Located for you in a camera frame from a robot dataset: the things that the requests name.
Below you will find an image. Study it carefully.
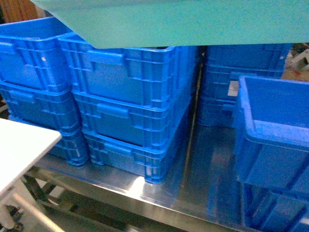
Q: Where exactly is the turquoise plastic tray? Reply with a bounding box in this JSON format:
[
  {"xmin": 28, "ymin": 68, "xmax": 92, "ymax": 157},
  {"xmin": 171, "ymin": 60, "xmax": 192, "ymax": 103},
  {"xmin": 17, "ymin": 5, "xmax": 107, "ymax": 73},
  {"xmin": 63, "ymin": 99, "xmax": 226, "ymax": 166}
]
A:
[{"xmin": 35, "ymin": 0, "xmax": 309, "ymax": 48}]

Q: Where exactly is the blue crate stack behind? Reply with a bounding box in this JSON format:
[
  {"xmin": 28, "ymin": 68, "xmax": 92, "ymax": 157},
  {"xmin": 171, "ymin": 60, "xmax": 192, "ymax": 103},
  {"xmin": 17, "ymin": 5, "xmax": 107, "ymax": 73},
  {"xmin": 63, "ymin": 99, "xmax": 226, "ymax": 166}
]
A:
[{"xmin": 197, "ymin": 43, "xmax": 293, "ymax": 127}]

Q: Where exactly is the blue crate middle centre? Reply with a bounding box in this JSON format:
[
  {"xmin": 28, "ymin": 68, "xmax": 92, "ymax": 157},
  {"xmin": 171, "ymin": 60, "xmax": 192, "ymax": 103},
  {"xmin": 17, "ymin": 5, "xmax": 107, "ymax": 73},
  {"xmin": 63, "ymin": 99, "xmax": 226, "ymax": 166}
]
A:
[{"xmin": 73, "ymin": 88, "xmax": 191, "ymax": 149}]

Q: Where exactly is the blue crate top centre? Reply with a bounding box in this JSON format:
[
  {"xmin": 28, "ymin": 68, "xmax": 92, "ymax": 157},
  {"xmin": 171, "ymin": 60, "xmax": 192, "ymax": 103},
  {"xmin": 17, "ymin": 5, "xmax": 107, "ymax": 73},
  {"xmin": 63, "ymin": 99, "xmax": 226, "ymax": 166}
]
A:
[{"xmin": 58, "ymin": 32, "xmax": 199, "ymax": 108}]

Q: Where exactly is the blue crate bottom centre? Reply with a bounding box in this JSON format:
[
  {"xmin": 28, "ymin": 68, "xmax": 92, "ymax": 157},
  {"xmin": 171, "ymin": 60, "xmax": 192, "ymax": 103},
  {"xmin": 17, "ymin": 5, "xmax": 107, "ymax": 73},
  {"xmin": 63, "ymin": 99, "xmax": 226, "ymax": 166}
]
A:
[{"xmin": 82, "ymin": 113, "xmax": 191, "ymax": 184}]

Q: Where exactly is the steel shelf platform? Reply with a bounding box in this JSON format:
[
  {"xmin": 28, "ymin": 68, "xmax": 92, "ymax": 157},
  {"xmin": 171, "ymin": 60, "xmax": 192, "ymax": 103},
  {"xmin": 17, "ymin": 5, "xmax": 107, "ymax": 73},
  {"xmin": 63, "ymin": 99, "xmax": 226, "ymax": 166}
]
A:
[{"xmin": 26, "ymin": 60, "xmax": 244, "ymax": 230}]

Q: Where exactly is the blue crate bottom far left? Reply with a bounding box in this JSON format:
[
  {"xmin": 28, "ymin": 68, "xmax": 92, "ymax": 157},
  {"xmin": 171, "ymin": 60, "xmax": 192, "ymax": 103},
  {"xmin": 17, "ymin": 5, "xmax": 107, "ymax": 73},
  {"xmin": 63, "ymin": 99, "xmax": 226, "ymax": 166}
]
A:
[{"xmin": 9, "ymin": 115, "xmax": 89, "ymax": 166}]

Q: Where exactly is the blue crate middle far left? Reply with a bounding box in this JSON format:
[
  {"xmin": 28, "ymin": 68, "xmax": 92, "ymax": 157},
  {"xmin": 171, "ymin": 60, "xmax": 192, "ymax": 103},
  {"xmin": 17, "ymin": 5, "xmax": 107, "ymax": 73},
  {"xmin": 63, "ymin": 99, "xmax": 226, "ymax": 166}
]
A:
[{"xmin": 0, "ymin": 82, "xmax": 82, "ymax": 132}]

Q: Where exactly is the large blue open bin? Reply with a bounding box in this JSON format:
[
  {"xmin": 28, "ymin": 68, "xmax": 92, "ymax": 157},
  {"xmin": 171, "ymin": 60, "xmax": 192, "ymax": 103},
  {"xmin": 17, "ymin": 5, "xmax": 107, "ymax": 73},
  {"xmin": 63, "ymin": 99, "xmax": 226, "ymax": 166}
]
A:
[{"xmin": 234, "ymin": 75, "xmax": 309, "ymax": 197}]

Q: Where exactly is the white table with legs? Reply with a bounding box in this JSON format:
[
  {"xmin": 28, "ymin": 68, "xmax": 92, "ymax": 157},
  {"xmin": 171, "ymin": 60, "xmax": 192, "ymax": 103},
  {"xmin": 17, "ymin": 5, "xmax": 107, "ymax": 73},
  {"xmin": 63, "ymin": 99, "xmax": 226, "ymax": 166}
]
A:
[{"xmin": 0, "ymin": 119, "xmax": 63, "ymax": 232}]

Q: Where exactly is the blue crate top far left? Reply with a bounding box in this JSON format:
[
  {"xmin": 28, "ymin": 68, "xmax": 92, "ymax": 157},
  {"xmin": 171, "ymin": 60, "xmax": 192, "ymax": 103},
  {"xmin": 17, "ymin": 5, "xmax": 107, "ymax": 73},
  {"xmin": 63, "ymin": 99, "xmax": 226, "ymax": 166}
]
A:
[{"xmin": 0, "ymin": 17, "xmax": 71, "ymax": 92}]

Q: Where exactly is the blue crate under bin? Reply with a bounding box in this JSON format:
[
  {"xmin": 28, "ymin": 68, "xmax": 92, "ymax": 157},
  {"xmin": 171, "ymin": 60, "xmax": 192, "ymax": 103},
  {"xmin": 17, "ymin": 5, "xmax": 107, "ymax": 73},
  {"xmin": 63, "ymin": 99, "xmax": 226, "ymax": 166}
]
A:
[{"xmin": 240, "ymin": 184, "xmax": 309, "ymax": 232}]

